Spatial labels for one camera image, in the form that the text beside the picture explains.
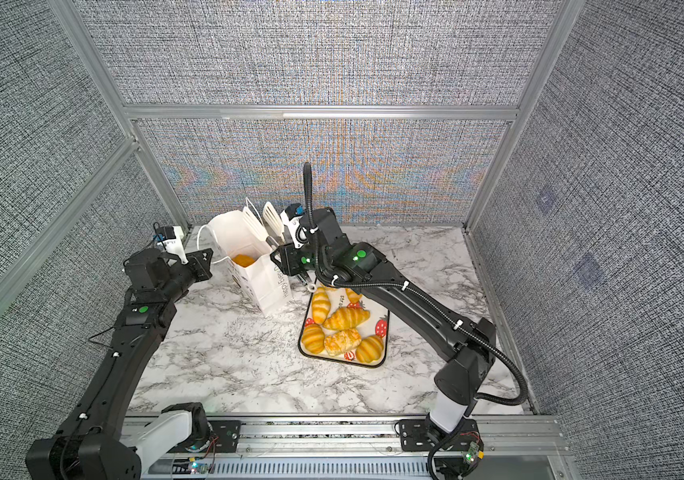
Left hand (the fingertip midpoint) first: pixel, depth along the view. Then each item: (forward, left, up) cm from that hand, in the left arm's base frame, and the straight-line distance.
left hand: (213, 249), depth 77 cm
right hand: (-5, -18, +5) cm, 19 cm away
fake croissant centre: (-9, -34, -23) cm, 42 cm away
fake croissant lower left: (-15, -24, -23) cm, 37 cm away
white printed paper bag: (+10, 0, -6) cm, 12 cm away
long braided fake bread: (+11, -2, -18) cm, 21 cm away
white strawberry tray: (-10, -44, -26) cm, 52 cm away
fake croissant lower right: (-19, -40, -23) cm, 50 cm away
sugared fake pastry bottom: (-16, -32, -23) cm, 43 cm away
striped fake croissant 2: (-4, -27, -23) cm, 36 cm away
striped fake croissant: (-1, -37, -24) cm, 44 cm away
